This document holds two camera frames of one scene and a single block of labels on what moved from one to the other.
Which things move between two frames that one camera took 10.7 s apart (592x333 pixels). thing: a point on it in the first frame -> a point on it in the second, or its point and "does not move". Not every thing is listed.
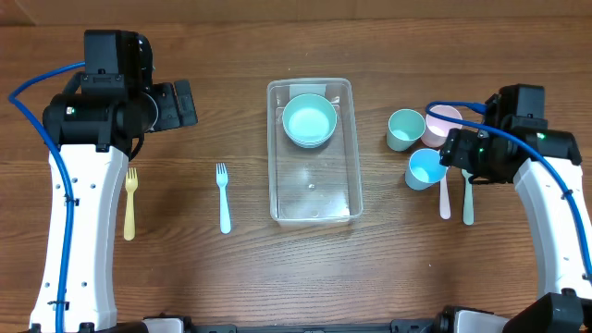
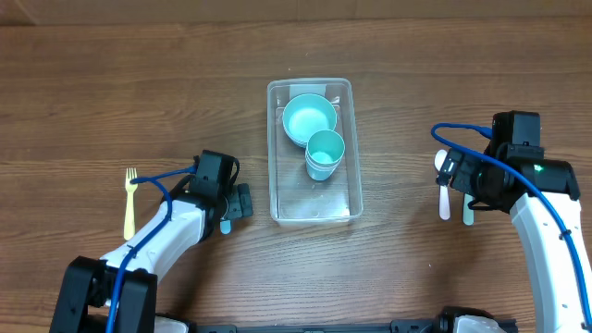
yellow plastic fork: [129, 222] does not move
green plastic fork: [468, 199] does not move
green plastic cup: [404, 128] -> [324, 153]
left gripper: [184, 104] -> [240, 202]
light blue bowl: [309, 119] does not move
